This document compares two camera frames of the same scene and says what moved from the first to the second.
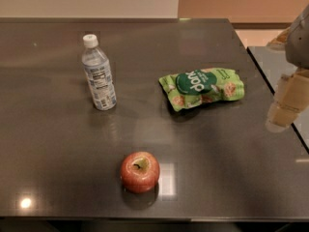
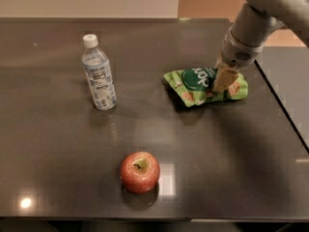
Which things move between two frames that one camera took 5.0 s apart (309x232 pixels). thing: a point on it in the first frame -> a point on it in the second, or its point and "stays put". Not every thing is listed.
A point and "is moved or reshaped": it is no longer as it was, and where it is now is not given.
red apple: [140, 171] stays put
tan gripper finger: [286, 107] -> [219, 64]
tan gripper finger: [293, 90] -> [223, 79]
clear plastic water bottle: [98, 73] stays put
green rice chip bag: [188, 89] is moved or reshaped
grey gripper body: [299, 45] -> [236, 52]
